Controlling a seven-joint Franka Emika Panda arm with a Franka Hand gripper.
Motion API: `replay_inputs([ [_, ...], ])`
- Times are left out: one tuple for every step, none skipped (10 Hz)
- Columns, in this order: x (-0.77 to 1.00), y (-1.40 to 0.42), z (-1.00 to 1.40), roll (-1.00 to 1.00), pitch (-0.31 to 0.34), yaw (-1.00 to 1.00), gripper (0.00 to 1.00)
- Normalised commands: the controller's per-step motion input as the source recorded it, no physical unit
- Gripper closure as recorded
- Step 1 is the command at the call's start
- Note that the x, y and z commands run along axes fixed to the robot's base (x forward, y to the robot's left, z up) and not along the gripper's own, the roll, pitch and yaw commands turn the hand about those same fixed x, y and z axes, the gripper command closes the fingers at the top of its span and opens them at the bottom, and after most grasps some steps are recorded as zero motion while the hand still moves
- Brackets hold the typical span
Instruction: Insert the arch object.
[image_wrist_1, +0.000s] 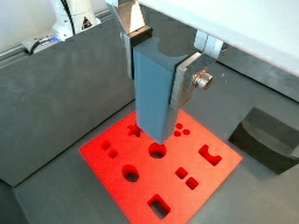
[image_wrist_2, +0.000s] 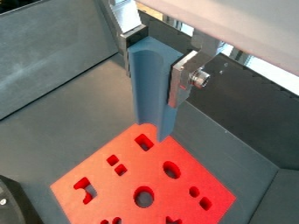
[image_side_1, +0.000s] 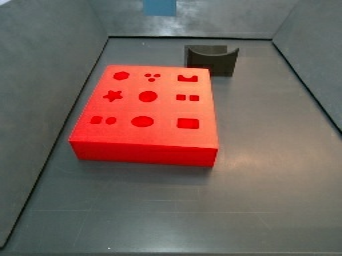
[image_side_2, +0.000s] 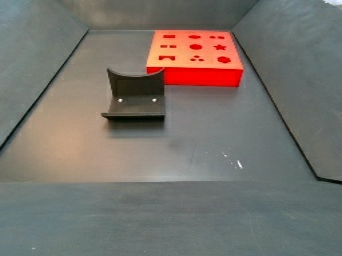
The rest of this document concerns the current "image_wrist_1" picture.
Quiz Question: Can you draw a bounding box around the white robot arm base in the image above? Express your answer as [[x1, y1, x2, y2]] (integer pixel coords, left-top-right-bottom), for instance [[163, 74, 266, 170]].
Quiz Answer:
[[51, 0, 100, 41]]

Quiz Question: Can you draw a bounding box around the blue-grey arch block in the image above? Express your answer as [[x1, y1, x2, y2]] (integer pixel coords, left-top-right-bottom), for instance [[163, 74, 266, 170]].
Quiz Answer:
[[133, 38, 192, 144]]

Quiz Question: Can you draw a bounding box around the black foam block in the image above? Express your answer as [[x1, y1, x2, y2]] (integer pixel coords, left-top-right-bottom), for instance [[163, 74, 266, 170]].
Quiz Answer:
[[228, 107, 299, 174]]

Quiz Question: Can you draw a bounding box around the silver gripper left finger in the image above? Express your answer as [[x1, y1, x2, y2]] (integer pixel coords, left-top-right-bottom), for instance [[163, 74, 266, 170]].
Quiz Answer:
[[105, 0, 153, 79]]

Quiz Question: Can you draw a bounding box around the red shape-sorting board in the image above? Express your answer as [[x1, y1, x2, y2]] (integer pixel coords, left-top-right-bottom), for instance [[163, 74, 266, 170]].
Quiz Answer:
[[79, 111, 242, 224]]

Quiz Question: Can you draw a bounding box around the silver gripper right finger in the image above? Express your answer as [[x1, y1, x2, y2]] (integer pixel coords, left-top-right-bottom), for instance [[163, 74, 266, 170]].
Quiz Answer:
[[169, 31, 227, 109]]

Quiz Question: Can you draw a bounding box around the aluminium rail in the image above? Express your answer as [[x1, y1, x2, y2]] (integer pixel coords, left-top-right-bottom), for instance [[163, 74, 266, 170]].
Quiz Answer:
[[0, 8, 115, 62]]

